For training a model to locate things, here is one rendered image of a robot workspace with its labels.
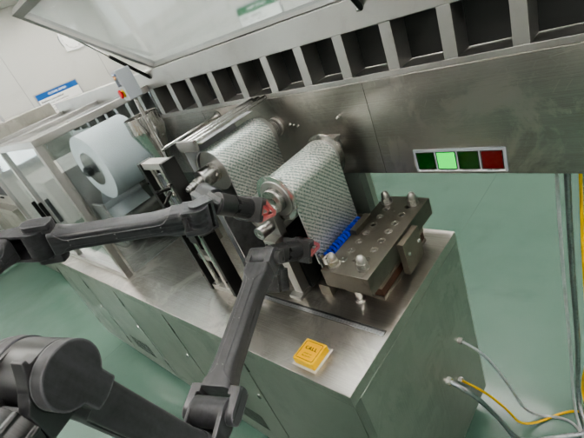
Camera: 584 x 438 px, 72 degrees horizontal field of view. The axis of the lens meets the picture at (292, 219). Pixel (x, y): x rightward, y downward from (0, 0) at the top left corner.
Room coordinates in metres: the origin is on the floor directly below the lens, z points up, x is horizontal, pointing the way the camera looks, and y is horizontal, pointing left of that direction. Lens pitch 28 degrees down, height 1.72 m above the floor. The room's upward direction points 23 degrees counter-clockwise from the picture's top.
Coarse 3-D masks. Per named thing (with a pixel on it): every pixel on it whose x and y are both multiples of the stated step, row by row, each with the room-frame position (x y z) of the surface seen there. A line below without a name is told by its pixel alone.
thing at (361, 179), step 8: (352, 176) 1.27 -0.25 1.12; (360, 176) 1.24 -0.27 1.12; (352, 184) 1.27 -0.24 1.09; (360, 184) 1.25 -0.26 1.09; (352, 192) 1.28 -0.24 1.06; (360, 192) 1.26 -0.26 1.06; (368, 192) 1.26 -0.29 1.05; (360, 200) 1.26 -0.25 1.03; (368, 200) 1.25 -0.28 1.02; (360, 208) 1.27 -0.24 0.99; (368, 208) 1.24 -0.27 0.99; (296, 216) 1.54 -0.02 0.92
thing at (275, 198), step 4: (272, 188) 1.06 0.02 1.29; (264, 192) 1.06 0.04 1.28; (268, 192) 1.05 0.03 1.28; (272, 192) 1.04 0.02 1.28; (276, 192) 1.04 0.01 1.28; (264, 196) 1.07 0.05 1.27; (268, 196) 1.06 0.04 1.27; (272, 196) 1.04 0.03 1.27; (276, 196) 1.03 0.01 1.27; (280, 196) 1.03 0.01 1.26; (268, 200) 1.07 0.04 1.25; (272, 200) 1.05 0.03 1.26; (276, 200) 1.03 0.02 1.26; (280, 200) 1.03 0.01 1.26; (284, 200) 1.03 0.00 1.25; (272, 204) 1.05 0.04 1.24; (276, 204) 1.04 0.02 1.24; (280, 204) 1.03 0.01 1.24; (284, 204) 1.03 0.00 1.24; (280, 208) 1.03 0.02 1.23; (284, 208) 1.04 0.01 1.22; (276, 212) 1.05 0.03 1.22
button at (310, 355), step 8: (304, 344) 0.83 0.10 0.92; (312, 344) 0.81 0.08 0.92; (320, 344) 0.80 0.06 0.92; (296, 352) 0.81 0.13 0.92; (304, 352) 0.80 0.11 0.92; (312, 352) 0.79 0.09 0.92; (320, 352) 0.78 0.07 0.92; (296, 360) 0.79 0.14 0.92; (304, 360) 0.77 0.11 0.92; (312, 360) 0.76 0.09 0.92; (320, 360) 0.77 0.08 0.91; (312, 368) 0.75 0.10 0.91
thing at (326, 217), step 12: (336, 180) 1.14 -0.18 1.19; (324, 192) 1.10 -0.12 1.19; (336, 192) 1.13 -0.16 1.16; (348, 192) 1.17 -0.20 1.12; (312, 204) 1.06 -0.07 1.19; (324, 204) 1.09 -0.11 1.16; (336, 204) 1.12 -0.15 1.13; (348, 204) 1.15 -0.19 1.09; (300, 216) 1.02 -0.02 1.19; (312, 216) 1.05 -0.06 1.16; (324, 216) 1.08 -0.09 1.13; (336, 216) 1.11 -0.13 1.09; (348, 216) 1.14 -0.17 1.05; (312, 228) 1.04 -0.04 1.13; (324, 228) 1.07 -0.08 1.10; (336, 228) 1.10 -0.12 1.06; (324, 240) 1.05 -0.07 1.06
